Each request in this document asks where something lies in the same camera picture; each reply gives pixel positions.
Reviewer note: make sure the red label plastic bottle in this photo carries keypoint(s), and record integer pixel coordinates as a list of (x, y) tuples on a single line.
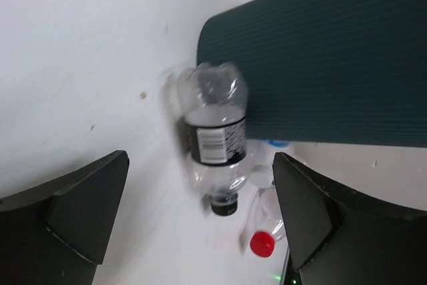
[(264, 225)]

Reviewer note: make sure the black label plastic bottle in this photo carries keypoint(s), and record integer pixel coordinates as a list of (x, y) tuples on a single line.
[(207, 110)]

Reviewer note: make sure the clear bottle light blue label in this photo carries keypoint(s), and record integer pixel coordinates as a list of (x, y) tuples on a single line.
[(261, 155)]

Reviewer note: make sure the dark teal plastic bin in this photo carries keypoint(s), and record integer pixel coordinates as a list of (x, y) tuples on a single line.
[(332, 71)]

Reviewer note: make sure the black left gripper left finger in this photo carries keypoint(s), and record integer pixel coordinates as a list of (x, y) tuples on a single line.
[(58, 232)]

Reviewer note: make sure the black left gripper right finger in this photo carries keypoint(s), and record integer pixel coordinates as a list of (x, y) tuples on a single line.
[(338, 235)]

